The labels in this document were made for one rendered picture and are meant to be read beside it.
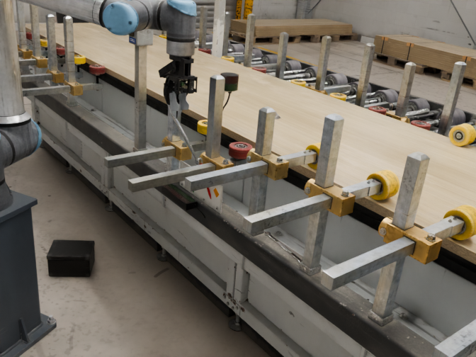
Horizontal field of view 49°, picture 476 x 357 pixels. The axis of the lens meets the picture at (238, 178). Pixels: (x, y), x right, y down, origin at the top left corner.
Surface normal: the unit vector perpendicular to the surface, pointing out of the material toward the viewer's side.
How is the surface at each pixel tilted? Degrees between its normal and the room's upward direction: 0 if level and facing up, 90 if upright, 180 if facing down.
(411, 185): 90
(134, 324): 0
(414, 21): 90
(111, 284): 0
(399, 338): 0
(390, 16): 90
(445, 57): 90
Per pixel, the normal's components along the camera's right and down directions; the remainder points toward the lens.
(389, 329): 0.08, -0.91
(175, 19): -0.27, 0.36
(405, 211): -0.79, 0.19
